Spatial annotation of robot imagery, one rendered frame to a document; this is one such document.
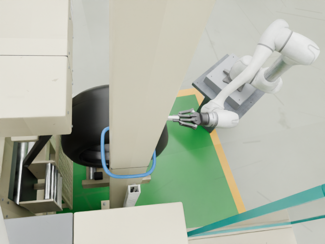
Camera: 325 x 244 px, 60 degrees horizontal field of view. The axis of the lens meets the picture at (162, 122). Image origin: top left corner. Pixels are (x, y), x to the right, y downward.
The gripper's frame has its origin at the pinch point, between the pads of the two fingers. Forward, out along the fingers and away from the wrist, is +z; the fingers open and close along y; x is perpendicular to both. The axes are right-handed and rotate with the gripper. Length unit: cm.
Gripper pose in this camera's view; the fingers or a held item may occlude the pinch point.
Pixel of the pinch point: (172, 118)
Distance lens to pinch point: 156.6
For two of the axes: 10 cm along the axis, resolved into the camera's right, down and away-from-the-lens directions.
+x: -3.0, 4.3, 8.5
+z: -9.5, -0.2, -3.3
